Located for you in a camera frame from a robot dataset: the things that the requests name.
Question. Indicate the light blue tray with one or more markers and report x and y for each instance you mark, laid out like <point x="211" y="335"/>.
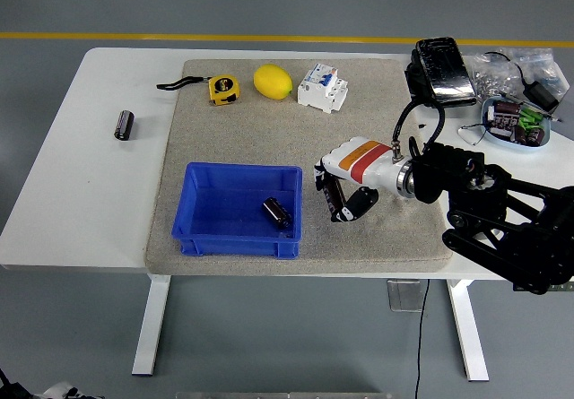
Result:
<point x="489" y="134"/>

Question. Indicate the grey-brown mat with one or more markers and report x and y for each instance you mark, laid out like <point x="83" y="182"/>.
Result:
<point x="269" y="139"/>

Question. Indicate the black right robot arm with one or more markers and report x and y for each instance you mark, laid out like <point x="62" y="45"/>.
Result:
<point x="484" y="193"/>

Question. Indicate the clear bag with blue parts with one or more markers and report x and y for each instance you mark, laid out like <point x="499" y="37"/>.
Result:
<point x="538" y="65"/>

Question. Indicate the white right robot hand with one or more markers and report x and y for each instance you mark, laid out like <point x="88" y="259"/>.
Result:
<point x="363" y="161"/>

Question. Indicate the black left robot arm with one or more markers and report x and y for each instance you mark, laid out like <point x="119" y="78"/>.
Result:
<point x="11" y="390"/>

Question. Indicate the black flat device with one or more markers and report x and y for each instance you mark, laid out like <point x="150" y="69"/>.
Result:
<point x="446" y="69"/>

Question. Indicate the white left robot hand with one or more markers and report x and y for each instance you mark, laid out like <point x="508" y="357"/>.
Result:
<point x="60" y="391"/>

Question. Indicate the dark cylindrical battery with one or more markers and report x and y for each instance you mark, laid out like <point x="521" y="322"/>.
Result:
<point x="332" y="193"/>
<point x="278" y="213"/>
<point x="124" y="124"/>

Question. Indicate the brown battery in tray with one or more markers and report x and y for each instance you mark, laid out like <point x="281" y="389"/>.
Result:
<point x="507" y="108"/>
<point x="531" y="135"/>

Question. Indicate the white table leg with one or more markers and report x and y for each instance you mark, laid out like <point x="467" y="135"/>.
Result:
<point x="468" y="327"/>
<point x="151" y="323"/>

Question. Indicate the table control panel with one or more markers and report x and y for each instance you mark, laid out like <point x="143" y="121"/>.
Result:
<point x="566" y="287"/>

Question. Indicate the yellow lemon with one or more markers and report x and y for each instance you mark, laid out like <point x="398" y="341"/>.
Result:
<point x="272" y="81"/>

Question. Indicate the yellow tape measure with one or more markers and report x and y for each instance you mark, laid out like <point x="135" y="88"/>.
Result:
<point x="223" y="89"/>

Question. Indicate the white circuit breaker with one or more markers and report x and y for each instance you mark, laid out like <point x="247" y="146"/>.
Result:
<point x="322" y="89"/>

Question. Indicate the grey metal bracket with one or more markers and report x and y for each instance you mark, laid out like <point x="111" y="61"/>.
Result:
<point x="405" y="295"/>

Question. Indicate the blue plastic box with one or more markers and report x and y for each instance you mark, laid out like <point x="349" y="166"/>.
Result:
<point x="224" y="202"/>

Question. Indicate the clear bag of screws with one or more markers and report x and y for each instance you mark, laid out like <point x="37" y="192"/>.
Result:
<point x="493" y="78"/>

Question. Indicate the green plastic parts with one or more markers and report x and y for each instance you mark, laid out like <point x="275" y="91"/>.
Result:
<point x="531" y="117"/>

